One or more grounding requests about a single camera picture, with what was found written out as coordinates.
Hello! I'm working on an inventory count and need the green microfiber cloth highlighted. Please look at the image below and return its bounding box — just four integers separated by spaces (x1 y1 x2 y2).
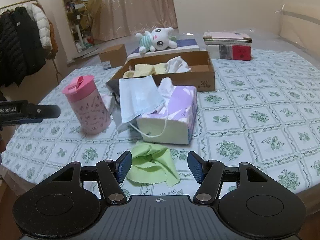
126 141 180 187

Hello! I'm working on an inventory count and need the pink lidded cup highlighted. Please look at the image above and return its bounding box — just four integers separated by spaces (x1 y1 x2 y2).
62 75 111 134

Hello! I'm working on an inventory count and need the black jacket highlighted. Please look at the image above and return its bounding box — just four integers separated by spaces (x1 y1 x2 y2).
1 7 46 87

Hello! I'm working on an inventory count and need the light blue face mask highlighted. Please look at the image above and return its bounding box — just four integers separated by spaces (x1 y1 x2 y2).
119 75 165 138

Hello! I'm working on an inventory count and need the beige curtain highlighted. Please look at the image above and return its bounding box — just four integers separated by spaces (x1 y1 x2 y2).
91 0 177 41

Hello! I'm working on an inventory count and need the purple tissue pack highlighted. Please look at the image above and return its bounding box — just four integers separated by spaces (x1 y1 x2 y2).
137 77 197 145

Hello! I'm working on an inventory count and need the small brown cardboard box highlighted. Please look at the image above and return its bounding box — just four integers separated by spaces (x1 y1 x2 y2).
99 44 127 70

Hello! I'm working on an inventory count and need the white bunny plush toy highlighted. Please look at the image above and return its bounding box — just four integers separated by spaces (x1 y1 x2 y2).
135 27 178 54

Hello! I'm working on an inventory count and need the cream yellow towel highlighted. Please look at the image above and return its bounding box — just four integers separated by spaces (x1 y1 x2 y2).
123 63 168 79

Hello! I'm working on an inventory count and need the wooden bookshelf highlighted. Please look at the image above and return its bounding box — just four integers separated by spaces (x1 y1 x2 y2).
63 0 94 53

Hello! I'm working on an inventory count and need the pink cover book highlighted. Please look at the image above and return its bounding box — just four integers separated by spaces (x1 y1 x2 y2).
203 31 252 42

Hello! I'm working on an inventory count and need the open brown cardboard tray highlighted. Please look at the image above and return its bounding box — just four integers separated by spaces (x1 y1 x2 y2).
106 51 215 92

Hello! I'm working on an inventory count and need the thick red white book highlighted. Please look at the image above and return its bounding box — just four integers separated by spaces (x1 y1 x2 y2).
206 44 252 61

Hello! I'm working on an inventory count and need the white puffer jacket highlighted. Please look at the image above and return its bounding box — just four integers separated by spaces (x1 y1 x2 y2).
24 4 53 50

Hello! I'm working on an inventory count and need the blue and white flat box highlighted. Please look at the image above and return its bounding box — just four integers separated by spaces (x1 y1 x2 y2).
126 37 201 61

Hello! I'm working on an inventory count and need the white cloth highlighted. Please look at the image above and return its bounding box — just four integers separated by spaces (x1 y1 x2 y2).
165 56 191 74

